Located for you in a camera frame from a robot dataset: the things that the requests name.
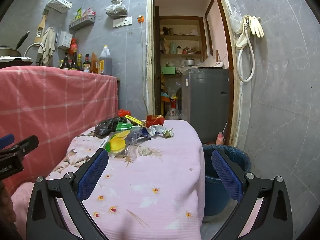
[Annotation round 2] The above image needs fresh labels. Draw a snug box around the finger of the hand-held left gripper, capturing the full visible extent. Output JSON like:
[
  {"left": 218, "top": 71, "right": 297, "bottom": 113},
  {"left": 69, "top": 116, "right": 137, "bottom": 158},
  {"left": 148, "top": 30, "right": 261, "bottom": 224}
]
[
  {"left": 0, "top": 134, "right": 15, "bottom": 150},
  {"left": 0, "top": 135, "right": 39, "bottom": 159}
]

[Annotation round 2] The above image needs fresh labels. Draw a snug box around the dark bottle red label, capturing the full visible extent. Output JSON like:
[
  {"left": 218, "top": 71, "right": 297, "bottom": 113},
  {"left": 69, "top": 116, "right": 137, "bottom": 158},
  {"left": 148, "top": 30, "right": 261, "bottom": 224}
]
[{"left": 83, "top": 53, "right": 91, "bottom": 73}]

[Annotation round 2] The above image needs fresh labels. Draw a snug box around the white hose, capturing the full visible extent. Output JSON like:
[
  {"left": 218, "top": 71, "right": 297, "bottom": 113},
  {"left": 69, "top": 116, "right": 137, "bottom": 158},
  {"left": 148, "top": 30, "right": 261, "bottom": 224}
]
[{"left": 236, "top": 17, "right": 255, "bottom": 82}]

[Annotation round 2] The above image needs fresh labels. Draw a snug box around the yellow label box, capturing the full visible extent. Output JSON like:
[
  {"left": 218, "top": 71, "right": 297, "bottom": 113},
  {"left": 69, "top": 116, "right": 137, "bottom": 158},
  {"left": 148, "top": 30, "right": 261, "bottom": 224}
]
[{"left": 125, "top": 114, "right": 147, "bottom": 127}]

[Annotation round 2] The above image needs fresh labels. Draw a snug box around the stove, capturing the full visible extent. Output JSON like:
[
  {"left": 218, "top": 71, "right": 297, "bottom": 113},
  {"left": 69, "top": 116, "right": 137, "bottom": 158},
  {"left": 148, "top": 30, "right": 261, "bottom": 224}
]
[{"left": 0, "top": 56, "right": 34, "bottom": 67}]

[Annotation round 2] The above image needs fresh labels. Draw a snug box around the large cooking oil jug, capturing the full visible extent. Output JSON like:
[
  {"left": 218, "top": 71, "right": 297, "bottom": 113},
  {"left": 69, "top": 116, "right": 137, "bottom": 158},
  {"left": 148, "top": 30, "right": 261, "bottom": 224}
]
[{"left": 98, "top": 45, "right": 113, "bottom": 75}]

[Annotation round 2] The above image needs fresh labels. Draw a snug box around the dark bin liner bag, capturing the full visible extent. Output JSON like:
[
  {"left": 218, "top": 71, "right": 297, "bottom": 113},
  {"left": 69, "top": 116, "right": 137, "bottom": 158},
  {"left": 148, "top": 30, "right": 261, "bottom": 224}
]
[{"left": 202, "top": 144, "right": 251, "bottom": 178}]

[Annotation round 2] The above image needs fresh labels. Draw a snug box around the wall socket panel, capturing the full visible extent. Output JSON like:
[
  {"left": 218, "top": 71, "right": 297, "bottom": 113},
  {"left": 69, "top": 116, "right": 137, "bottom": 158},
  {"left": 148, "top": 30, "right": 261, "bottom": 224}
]
[{"left": 112, "top": 16, "right": 133, "bottom": 28}]

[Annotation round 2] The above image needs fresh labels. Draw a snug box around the grey washing machine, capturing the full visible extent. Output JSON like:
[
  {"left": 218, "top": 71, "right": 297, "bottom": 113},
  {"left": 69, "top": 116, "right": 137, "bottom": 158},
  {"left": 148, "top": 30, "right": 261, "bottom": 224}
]
[{"left": 181, "top": 67, "right": 230, "bottom": 144}]

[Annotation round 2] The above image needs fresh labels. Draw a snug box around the beige hanging towel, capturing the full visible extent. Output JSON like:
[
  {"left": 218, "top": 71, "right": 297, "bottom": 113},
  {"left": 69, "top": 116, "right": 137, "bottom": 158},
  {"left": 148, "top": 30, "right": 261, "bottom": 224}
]
[{"left": 37, "top": 27, "right": 57, "bottom": 65}]

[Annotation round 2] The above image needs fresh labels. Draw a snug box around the wooden shelf unit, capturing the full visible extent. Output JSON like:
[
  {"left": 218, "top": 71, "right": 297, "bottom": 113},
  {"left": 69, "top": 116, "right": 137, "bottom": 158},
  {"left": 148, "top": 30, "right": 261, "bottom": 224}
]
[{"left": 159, "top": 15, "right": 204, "bottom": 75}]

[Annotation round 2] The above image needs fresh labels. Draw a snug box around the dark sauce bottle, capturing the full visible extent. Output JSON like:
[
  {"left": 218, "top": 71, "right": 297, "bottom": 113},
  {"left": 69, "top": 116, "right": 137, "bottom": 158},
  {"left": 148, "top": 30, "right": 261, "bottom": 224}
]
[{"left": 61, "top": 52, "right": 70, "bottom": 70}]

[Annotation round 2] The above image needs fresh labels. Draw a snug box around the plastic bag with dark contents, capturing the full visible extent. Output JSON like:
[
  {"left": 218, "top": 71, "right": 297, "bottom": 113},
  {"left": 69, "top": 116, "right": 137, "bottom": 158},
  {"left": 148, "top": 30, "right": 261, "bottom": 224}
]
[{"left": 104, "top": 0, "right": 128, "bottom": 19}]

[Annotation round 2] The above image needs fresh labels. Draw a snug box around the large clear plastic bag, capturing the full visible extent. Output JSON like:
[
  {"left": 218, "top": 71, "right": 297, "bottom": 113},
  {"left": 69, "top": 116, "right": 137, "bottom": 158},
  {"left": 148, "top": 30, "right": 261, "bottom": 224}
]
[{"left": 165, "top": 80, "right": 183, "bottom": 98}]

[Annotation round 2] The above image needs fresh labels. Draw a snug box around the lemon print plastic bag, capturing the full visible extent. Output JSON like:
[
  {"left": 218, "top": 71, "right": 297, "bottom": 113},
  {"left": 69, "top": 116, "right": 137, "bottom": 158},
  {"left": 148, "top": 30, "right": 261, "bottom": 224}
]
[{"left": 98, "top": 129, "right": 140, "bottom": 160}]

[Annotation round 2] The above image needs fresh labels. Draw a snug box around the dark bottle yellow label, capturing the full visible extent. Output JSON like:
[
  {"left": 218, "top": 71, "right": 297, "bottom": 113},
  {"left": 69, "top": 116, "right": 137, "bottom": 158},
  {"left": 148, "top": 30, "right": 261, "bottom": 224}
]
[{"left": 69, "top": 49, "right": 79, "bottom": 71}]

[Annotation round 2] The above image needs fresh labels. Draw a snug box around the small clear plastic bag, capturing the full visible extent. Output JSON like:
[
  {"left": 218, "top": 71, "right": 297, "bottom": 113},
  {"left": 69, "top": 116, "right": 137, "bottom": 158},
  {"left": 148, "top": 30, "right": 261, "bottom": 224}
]
[{"left": 230, "top": 14, "right": 242, "bottom": 34}]

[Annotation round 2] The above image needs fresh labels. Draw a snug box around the white wall box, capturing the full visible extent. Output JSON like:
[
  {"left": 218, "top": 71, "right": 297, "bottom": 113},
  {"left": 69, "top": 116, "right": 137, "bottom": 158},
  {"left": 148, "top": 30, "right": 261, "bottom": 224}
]
[{"left": 57, "top": 30, "right": 73, "bottom": 50}]

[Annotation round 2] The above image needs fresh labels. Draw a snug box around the blue plastic bin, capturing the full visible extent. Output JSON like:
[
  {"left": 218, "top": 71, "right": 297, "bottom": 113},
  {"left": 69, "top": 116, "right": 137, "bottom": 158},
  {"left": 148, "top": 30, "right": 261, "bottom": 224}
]
[{"left": 202, "top": 144, "right": 251, "bottom": 217}]

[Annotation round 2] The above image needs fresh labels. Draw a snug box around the pink floral tablecloth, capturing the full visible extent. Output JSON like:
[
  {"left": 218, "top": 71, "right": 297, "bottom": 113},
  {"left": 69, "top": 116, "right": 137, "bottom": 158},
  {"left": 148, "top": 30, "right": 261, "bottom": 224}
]
[{"left": 46, "top": 119, "right": 206, "bottom": 240}]

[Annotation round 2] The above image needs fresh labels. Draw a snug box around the plain pink cloth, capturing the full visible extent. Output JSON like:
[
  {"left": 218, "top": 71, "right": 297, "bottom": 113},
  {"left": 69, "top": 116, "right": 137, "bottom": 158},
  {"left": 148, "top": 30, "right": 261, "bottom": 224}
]
[{"left": 10, "top": 182, "right": 36, "bottom": 232}]

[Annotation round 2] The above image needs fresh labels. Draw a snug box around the cream rubber glove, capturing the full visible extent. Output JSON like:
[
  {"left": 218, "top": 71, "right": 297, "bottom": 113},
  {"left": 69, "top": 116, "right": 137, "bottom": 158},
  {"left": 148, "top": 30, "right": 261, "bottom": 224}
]
[
  {"left": 236, "top": 17, "right": 250, "bottom": 48},
  {"left": 250, "top": 16, "right": 265, "bottom": 38}
]

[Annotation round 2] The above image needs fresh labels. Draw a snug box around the metal faucet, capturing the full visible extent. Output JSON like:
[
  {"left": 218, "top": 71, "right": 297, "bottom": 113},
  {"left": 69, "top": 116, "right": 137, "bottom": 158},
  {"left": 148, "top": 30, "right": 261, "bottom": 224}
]
[{"left": 24, "top": 42, "right": 47, "bottom": 67}]

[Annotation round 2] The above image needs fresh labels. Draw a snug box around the dark wooden door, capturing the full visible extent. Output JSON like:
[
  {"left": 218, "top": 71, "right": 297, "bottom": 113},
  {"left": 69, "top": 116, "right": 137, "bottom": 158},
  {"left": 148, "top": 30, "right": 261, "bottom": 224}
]
[{"left": 154, "top": 6, "right": 162, "bottom": 115}]

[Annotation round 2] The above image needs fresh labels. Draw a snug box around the wooden board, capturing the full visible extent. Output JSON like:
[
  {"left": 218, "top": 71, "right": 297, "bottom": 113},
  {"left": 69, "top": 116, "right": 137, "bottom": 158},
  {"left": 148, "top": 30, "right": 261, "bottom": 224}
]
[{"left": 34, "top": 9, "right": 49, "bottom": 43}]

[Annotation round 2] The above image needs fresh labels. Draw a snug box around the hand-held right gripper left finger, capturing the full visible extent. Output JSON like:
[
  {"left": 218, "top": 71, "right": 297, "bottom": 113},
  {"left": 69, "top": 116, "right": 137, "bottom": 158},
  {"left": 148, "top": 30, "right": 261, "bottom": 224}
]
[{"left": 26, "top": 148, "right": 110, "bottom": 240}]

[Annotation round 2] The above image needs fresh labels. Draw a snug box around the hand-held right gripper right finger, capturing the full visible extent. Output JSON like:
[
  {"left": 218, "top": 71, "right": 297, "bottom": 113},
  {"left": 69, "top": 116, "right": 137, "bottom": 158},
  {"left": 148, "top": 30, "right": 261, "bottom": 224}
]
[{"left": 211, "top": 148, "right": 293, "bottom": 240}]

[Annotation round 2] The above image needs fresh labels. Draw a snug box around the orange and blue plastic item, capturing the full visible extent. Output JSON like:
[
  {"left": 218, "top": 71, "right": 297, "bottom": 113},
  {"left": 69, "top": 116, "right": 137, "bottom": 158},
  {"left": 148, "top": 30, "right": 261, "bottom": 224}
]
[{"left": 161, "top": 91, "right": 171, "bottom": 115}]

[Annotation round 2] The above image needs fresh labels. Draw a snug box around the beige paper sheet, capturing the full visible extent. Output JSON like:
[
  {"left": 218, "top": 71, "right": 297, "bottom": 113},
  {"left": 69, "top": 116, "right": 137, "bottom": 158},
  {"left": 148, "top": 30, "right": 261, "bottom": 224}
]
[{"left": 179, "top": 55, "right": 218, "bottom": 73}]

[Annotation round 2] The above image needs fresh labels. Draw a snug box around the grey wall rack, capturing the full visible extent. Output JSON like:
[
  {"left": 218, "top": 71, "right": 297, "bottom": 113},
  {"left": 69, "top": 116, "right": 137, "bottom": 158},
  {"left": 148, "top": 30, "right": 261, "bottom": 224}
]
[{"left": 69, "top": 15, "right": 96, "bottom": 31}]

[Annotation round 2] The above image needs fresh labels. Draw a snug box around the red plaid cloth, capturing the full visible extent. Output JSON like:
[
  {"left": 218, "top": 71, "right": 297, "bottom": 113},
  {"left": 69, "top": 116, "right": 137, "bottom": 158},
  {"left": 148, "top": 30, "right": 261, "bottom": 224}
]
[{"left": 0, "top": 65, "right": 119, "bottom": 195}]

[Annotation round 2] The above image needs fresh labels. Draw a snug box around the black pan handle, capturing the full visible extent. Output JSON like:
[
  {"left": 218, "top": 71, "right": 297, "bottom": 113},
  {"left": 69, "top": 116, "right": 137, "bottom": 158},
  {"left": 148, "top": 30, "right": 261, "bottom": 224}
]
[{"left": 14, "top": 31, "right": 30, "bottom": 51}]

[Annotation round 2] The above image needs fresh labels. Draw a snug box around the metal pot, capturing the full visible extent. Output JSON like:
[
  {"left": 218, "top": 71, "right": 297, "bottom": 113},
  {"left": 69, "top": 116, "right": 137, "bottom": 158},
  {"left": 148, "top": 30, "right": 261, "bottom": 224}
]
[{"left": 0, "top": 45, "right": 22, "bottom": 58}]

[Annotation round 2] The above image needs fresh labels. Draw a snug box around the wooden door frame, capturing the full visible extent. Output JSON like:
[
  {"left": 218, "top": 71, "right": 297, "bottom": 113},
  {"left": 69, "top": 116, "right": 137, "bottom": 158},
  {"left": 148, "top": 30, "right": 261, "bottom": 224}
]
[{"left": 146, "top": 0, "right": 242, "bottom": 147}]

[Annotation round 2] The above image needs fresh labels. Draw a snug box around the white plastic basket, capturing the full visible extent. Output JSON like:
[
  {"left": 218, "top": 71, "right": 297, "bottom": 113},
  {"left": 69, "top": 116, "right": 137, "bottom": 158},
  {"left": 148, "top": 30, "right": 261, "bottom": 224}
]
[{"left": 46, "top": 0, "right": 73, "bottom": 13}]

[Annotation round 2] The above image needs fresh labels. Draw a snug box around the blue wrapper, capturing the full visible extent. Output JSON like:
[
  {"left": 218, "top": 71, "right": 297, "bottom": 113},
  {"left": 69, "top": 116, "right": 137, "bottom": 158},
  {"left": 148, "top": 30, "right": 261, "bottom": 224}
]
[{"left": 136, "top": 127, "right": 152, "bottom": 139}]

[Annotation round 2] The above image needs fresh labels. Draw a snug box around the orange refill pouch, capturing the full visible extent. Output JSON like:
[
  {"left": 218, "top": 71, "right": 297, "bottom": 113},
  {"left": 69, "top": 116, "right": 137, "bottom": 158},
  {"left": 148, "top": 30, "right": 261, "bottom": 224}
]
[{"left": 90, "top": 52, "right": 99, "bottom": 74}]

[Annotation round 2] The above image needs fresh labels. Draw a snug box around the black plastic bag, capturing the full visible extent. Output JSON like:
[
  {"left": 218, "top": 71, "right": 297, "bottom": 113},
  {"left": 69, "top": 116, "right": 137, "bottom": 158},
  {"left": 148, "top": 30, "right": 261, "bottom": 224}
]
[{"left": 94, "top": 116, "right": 125, "bottom": 138}]

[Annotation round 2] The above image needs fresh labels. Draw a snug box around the printed wrapper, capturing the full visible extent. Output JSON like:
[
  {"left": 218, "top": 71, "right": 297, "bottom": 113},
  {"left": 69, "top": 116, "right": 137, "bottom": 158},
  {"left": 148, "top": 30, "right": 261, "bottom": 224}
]
[{"left": 147, "top": 125, "right": 165, "bottom": 137}]

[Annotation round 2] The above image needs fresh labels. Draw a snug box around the white power cable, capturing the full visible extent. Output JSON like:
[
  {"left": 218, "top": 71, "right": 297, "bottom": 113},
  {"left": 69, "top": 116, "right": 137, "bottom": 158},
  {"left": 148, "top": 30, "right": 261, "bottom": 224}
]
[{"left": 141, "top": 22, "right": 148, "bottom": 110}]

